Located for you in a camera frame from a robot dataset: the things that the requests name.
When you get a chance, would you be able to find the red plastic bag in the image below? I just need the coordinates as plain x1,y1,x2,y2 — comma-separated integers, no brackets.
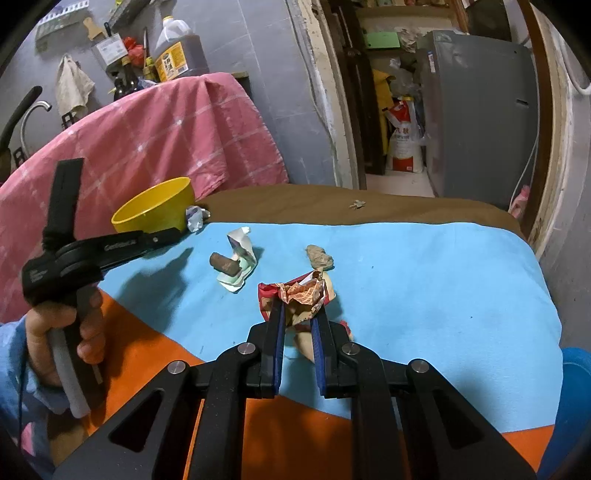
123,37,145,69

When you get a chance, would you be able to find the striped colourful blanket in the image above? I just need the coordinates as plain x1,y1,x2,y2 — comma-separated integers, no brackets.
46,185,561,480

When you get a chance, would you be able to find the person's left hand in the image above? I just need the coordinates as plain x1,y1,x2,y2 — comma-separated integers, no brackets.
24,288,105,389

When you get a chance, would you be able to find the white red rice bag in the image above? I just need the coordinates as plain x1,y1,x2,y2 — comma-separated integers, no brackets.
385,96,426,175

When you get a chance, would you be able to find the blue plastic bucket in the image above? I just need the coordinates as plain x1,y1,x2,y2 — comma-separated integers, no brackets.
537,346,591,480

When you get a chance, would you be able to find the red wrapper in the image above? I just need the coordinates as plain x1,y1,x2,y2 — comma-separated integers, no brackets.
257,271,341,324

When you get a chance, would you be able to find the grey wall shelf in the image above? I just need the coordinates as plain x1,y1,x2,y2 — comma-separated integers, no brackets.
34,0,89,52

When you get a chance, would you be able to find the pink cloth scrap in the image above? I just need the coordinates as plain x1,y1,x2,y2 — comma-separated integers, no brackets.
509,184,533,219

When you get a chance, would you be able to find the grey paper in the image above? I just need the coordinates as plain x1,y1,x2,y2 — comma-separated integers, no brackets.
305,244,334,271

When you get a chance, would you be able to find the green paper sheet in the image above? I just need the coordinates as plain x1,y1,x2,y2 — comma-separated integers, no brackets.
364,31,401,50

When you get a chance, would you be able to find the brown cylinder piece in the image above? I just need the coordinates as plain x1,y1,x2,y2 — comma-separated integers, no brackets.
209,251,242,276

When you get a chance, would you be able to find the green white wrapper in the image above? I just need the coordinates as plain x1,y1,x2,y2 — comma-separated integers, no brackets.
217,226,258,295

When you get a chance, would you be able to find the yellow plastic bag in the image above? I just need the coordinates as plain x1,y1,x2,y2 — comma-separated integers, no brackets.
370,68,394,117

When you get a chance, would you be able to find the silver blue wrapper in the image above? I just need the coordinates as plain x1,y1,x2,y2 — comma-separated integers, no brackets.
185,205,211,232

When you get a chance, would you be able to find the yellow bowl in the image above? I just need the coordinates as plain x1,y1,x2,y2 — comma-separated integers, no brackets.
111,176,197,234

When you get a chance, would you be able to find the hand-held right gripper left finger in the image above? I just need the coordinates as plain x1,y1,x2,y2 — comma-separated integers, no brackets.
53,300,286,480

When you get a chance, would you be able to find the wooden spatula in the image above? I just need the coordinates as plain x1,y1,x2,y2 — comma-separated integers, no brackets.
82,17,107,41

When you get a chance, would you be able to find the white rag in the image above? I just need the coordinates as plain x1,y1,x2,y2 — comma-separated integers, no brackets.
55,54,96,120

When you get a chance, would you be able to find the pink checked cloth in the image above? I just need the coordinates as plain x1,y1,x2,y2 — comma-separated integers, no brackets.
0,72,291,319

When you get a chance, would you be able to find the white wall cable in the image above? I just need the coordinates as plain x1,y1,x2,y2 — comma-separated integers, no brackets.
288,0,345,158

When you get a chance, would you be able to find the chrome faucet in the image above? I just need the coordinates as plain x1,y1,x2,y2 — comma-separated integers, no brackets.
20,100,52,158

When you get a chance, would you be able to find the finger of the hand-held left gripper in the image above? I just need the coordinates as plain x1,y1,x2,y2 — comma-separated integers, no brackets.
147,227,184,256

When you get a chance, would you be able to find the black pan handle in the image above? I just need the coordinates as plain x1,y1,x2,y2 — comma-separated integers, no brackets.
0,86,43,149

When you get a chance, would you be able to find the dark sauce bottle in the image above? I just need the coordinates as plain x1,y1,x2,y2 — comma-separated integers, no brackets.
113,57,140,101

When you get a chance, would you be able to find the large cooking oil jug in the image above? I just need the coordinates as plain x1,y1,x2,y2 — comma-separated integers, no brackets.
154,15,209,84

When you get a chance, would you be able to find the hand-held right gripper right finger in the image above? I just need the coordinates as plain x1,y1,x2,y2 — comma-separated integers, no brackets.
310,305,539,480

